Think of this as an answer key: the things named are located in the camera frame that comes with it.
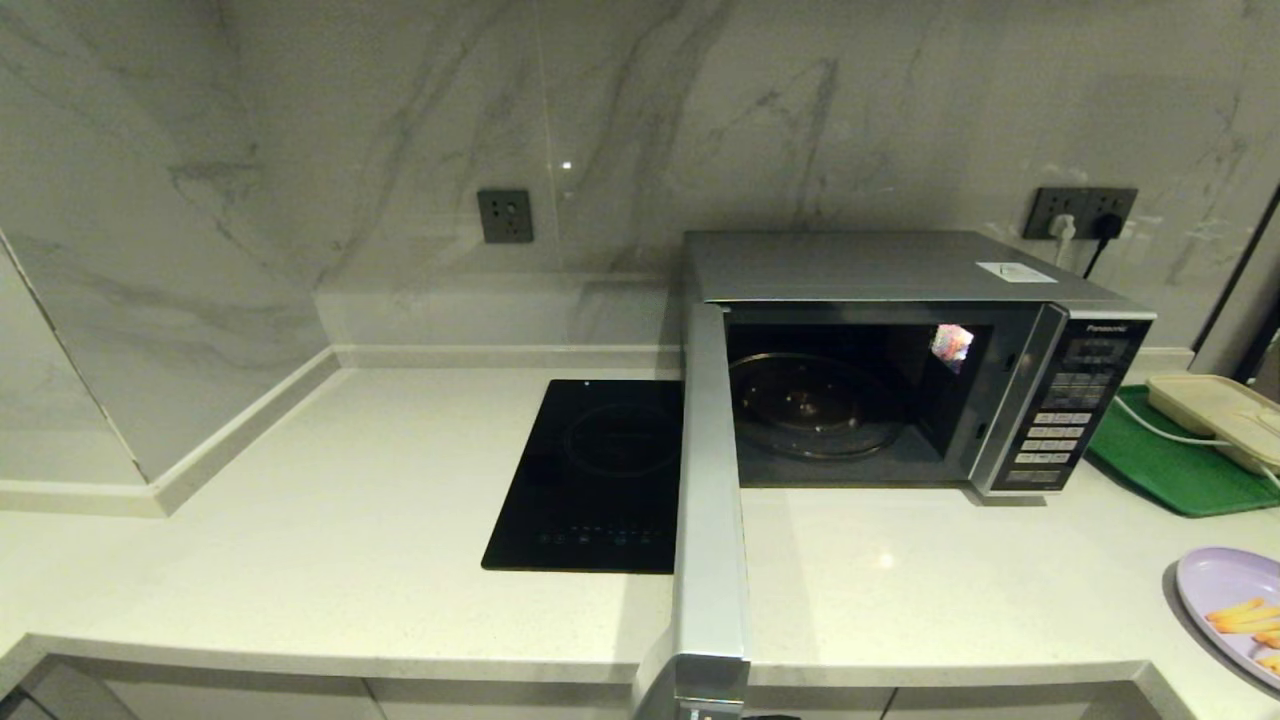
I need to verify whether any black glass microwave door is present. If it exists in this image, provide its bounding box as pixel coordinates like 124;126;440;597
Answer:
630;303;753;720

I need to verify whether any lilac plastic plate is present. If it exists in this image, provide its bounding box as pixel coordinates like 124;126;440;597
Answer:
1177;547;1280;691

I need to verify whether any silver microwave oven body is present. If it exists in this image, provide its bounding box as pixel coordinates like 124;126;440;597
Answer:
682;230;1158;498

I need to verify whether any black induction cooktop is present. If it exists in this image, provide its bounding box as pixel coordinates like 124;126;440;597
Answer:
482;378;686;574

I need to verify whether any green plastic tray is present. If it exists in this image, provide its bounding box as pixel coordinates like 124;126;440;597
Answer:
1087;385;1280;519

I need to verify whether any grey single wall outlet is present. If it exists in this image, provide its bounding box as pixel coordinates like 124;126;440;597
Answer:
477;188;534;244

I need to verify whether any grey double wall outlet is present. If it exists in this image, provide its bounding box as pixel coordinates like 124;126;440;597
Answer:
1023;187;1139;241

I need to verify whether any black power cord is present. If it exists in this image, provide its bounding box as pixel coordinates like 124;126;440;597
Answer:
1083;211;1126;280

